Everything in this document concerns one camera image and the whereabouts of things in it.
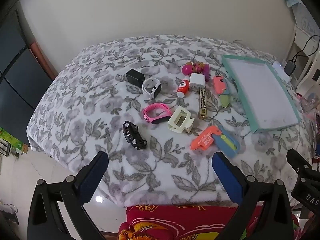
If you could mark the pink dog toy figure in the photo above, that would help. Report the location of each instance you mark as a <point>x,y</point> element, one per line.
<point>187,69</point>

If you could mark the white desk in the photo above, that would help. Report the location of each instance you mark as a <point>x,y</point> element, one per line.
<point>303,42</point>

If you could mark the clear plastic items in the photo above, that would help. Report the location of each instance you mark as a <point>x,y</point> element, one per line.
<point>308,101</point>

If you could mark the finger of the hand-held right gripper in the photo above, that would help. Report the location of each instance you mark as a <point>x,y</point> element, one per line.
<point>298,162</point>

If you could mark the teal-rimmed white box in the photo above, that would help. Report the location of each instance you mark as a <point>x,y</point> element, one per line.
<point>260,90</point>

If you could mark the red and white bottle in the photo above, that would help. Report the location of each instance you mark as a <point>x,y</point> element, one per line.
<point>182,88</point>

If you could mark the green carton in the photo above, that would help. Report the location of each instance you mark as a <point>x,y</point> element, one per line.
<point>12,140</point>

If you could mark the black toy car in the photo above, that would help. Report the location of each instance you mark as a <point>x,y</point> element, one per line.
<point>133,136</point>

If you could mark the white charger plug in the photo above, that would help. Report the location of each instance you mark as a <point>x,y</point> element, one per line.
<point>197,80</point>

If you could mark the black and white clip device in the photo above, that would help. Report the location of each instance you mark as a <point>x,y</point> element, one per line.
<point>145,90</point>

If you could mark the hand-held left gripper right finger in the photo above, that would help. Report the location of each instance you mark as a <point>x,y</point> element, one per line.
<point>230,177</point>

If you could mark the red printed blanket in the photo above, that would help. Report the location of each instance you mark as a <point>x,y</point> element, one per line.
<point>175,225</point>

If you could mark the cream hair clip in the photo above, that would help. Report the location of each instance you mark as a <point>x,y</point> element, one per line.
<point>175,125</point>

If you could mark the orange and blue toy knife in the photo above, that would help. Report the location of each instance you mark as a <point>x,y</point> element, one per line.
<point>203,140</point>

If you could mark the grey power bank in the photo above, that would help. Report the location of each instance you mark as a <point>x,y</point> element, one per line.
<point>290,67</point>

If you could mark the purple plastic toy piece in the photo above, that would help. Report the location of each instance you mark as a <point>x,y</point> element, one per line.
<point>206,71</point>

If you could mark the white router box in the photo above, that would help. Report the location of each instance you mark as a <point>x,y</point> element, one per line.
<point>278,67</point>

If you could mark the black charger cube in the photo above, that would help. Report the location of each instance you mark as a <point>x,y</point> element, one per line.
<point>135,77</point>

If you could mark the gold patterned harmonica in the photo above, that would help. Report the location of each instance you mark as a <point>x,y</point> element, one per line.
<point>203,102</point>

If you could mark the pink toy knife green blade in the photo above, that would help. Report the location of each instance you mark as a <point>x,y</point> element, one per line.
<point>220,85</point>

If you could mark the grey floral blanket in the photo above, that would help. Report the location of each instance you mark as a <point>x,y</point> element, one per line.
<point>100,105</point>

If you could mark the dark cabinet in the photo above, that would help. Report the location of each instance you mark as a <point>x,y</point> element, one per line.
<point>15,80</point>

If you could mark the pink smartwatch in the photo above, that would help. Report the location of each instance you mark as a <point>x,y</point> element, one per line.
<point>147,112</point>

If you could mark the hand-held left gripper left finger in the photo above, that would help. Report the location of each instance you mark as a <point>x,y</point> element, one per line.
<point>92,177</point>

